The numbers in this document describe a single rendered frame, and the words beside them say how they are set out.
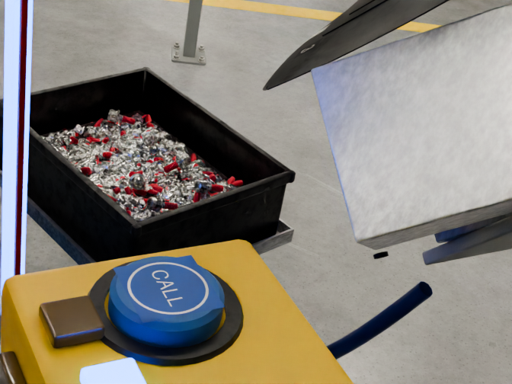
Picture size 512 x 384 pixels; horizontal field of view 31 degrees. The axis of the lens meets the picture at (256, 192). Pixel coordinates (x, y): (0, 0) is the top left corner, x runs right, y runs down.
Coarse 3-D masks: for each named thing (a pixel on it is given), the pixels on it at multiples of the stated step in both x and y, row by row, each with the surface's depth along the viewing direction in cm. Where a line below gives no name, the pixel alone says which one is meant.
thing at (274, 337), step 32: (192, 256) 36; (224, 256) 36; (256, 256) 37; (32, 288) 33; (64, 288) 33; (96, 288) 33; (224, 288) 34; (256, 288) 35; (32, 320) 32; (224, 320) 33; (256, 320) 33; (288, 320) 34; (32, 352) 31; (64, 352) 30; (96, 352) 31; (128, 352) 31; (160, 352) 31; (192, 352) 31; (224, 352) 32; (256, 352) 32; (288, 352) 32; (320, 352) 32
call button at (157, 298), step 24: (144, 264) 33; (168, 264) 34; (192, 264) 34; (120, 288) 32; (144, 288) 32; (168, 288) 32; (192, 288) 33; (216, 288) 33; (120, 312) 31; (144, 312) 31; (168, 312) 31; (192, 312) 32; (216, 312) 32; (144, 336) 31; (168, 336) 31; (192, 336) 31
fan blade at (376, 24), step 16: (368, 0) 84; (384, 0) 80; (400, 0) 78; (416, 0) 76; (432, 0) 74; (448, 0) 73; (352, 16) 83; (368, 16) 80; (384, 16) 78; (400, 16) 76; (416, 16) 74; (336, 32) 83; (352, 32) 80; (368, 32) 78; (384, 32) 76; (320, 48) 82; (336, 48) 79; (352, 48) 77; (288, 64) 84; (304, 64) 81; (320, 64) 79; (272, 80) 83; (288, 80) 80
